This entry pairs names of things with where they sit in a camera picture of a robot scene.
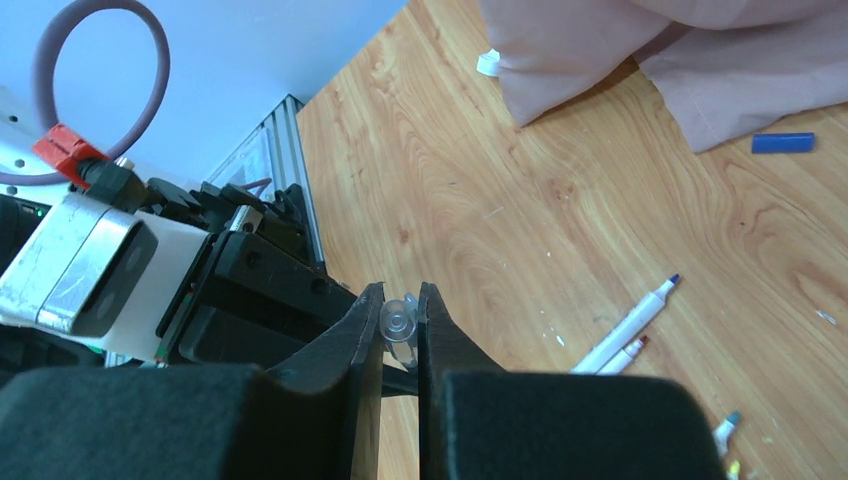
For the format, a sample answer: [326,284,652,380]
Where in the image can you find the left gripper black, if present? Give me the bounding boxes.
[141,178,357,367]

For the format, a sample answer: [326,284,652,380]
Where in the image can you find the white marker teal tip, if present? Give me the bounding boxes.
[712,410,741,458]

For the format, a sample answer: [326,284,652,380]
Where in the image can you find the purple pen cap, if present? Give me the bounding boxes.
[751,132,816,154]

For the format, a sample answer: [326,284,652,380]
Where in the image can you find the white marker red tip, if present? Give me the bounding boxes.
[597,335,650,375]

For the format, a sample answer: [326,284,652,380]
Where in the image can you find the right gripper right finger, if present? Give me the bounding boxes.
[418,282,725,479]

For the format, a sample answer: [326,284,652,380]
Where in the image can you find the white marker yellow tip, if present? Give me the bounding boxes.
[726,460,741,480]

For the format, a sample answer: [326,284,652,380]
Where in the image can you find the pink shorts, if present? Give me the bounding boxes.
[480,1,847,153]

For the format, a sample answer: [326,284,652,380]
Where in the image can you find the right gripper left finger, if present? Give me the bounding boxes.
[1,283,384,479]

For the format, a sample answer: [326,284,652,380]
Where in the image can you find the aluminium frame rail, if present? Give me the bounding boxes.
[208,95,326,269]

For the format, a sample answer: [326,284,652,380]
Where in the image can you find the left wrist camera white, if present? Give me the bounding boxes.
[1,193,209,361]

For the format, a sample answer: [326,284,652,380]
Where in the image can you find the clothes rack metal white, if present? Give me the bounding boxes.
[476,49,501,78]

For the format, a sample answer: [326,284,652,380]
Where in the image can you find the clear pen cap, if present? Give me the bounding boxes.
[379,292,418,369]

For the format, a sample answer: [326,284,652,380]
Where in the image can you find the white marker blue tip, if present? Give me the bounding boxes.
[570,273,680,375]

